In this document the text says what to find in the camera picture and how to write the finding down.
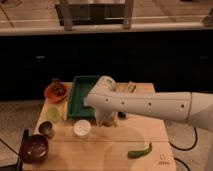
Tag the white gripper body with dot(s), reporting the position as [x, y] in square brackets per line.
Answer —
[103, 116]

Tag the red yellow apple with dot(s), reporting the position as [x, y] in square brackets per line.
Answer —
[109, 124]

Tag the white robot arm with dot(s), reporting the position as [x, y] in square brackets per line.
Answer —
[192, 108]

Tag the white paper cup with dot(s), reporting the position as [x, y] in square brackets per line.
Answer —
[82, 128]

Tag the light green plastic cup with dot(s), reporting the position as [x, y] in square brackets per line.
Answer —
[52, 115]

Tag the grey cloth with black object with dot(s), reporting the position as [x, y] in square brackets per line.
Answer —
[122, 115]

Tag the green plastic tray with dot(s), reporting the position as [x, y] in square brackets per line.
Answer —
[80, 88]

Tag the brown small box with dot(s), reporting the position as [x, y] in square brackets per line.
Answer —
[130, 87]

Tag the dark pine cone object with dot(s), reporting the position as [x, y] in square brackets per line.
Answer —
[58, 88]

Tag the orange plate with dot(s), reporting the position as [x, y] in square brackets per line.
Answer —
[51, 96]

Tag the dark red bowl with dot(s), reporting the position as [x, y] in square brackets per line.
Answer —
[35, 149]

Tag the black spoon handle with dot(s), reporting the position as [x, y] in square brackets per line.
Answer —
[20, 156]

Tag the white stool frame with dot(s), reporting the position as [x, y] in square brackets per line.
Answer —
[94, 12]

